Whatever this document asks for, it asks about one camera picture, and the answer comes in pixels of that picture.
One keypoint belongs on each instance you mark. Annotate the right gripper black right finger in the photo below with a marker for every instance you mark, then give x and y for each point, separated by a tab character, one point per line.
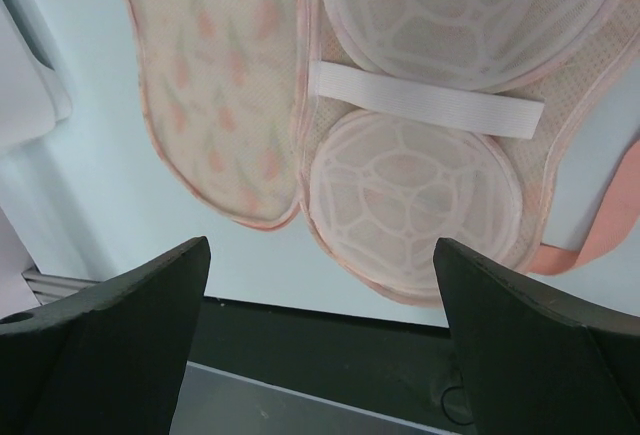
534	359

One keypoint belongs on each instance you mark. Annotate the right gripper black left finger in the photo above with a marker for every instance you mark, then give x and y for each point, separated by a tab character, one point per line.
109	359

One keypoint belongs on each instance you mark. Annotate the floral mesh laundry bag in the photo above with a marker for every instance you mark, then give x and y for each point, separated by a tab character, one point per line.
389	124

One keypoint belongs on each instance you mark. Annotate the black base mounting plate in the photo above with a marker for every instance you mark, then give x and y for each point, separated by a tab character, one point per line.
406	371

